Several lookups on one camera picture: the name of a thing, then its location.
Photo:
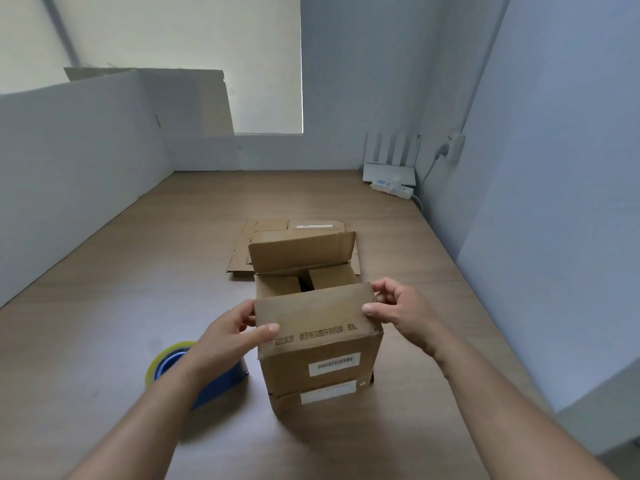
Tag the bright window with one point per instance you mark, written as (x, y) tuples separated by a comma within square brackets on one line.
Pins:
[(200, 44)]

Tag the person's left hand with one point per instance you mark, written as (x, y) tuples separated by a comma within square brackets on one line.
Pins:
[(225, 344)]

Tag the blue tape dispenser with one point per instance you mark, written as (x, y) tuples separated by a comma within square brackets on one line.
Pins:
[(225, 384)]

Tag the large torn cardboard box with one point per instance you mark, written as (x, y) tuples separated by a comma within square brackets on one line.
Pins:
[(237, 262)]

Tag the person's left forearm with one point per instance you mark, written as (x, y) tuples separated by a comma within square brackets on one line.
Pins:
[(135, 434)]

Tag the white router with antennas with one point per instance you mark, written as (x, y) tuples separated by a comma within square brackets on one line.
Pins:
[(387, 172)]

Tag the person's right hand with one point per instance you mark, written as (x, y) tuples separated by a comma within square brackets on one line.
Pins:
[(410, 314)]

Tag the person's right forearm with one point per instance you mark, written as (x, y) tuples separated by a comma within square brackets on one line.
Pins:
[(515, 419)]

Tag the plain cardboard box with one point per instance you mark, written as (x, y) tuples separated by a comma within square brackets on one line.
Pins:
[(320, 314)]

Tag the white power strip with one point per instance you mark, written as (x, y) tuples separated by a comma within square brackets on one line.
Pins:
[(402, 190)]

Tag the clear yellowish tape roll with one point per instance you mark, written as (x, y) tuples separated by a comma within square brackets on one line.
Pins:
[(151, 369)]

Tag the white foam partition board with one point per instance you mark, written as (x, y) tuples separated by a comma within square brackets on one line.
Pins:
[(75, 184)]

